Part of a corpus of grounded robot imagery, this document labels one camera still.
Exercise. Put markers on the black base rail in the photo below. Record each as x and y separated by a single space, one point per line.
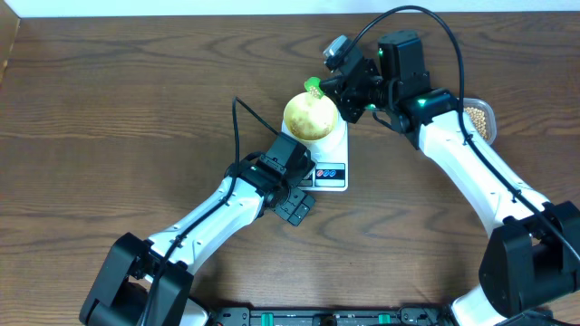
409 315

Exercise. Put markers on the green plastic measuring scoop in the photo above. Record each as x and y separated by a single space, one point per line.
312 87

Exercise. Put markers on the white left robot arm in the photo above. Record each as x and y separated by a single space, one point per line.
147 282

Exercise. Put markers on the soybeans in yellow bowl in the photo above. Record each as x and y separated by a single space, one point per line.
308 129

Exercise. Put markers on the pile of soybeans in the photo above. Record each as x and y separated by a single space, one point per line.
478 118

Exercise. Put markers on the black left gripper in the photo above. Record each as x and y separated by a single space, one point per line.
290 209

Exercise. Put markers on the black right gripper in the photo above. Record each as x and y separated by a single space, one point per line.
337 87

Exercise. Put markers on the white digital kitchen scale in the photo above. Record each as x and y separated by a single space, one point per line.
331 171

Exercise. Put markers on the clear plastic container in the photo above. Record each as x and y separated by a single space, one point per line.
490 117

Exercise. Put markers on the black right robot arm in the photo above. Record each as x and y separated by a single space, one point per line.
533 245

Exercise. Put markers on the yellow plastic bowl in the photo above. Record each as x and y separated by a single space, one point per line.
304 105

